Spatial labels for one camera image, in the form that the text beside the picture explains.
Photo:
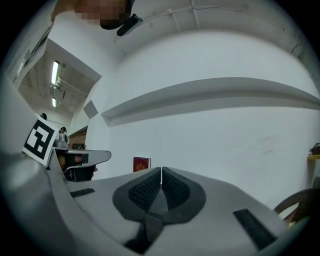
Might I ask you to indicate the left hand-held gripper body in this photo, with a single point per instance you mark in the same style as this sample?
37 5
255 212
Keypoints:
40 140

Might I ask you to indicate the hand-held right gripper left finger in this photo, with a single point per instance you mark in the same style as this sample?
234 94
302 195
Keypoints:
105 200

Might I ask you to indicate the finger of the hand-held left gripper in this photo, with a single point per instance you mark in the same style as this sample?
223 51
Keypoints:
100 156

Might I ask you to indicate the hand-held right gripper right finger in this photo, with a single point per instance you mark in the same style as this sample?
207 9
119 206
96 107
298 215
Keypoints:
220 207

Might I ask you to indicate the person's left hand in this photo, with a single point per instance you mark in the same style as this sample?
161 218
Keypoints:
78 158

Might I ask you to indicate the ceiling light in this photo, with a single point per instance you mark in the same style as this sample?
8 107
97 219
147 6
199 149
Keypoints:
54 102
55 72

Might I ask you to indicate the white printed t-shirt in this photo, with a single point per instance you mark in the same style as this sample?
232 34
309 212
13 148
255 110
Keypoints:
32 52

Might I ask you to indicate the yellow wooden table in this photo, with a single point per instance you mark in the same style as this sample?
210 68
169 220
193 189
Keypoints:
314 157

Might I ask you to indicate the person's head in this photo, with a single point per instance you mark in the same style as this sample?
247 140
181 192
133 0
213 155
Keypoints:
105 10

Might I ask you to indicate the grey wall panel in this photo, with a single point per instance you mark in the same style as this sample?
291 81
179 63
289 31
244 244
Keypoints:
90 108

